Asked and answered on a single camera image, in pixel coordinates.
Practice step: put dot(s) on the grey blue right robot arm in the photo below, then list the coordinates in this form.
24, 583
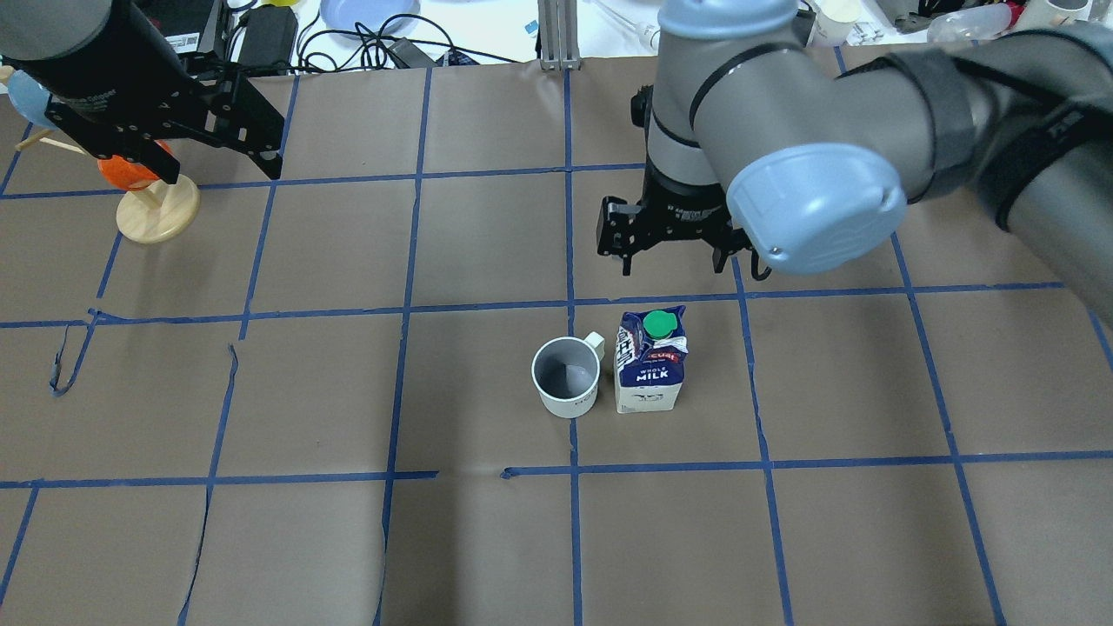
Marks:
751, 147

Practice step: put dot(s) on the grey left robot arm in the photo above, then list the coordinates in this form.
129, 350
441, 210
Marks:
35, 31

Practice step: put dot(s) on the black power adapter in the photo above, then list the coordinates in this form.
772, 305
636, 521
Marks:
267, 42

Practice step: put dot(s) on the light blue cup on stand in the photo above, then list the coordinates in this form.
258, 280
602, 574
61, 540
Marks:
30, 99

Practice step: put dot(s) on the aluminium profile post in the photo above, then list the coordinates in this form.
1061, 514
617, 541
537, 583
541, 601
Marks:
558, 36

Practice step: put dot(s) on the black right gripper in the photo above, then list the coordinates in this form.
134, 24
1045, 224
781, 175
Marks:
683, 207

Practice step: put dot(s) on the white paper cup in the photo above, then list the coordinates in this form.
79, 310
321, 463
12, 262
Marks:
833, 22

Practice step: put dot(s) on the white grey mug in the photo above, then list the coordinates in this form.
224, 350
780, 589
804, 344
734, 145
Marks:
566, 372

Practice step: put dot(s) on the wooden mug tree stand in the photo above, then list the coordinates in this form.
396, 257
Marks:
153, 216

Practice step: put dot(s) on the blue white milk carton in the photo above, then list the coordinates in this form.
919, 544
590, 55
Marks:
650, 353

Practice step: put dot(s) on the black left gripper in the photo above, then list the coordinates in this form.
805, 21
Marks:
111, 87

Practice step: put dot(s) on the blue plate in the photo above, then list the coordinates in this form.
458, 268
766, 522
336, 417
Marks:
344, 15

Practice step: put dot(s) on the orange cup on stand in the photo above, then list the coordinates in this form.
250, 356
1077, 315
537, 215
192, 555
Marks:
126, 175

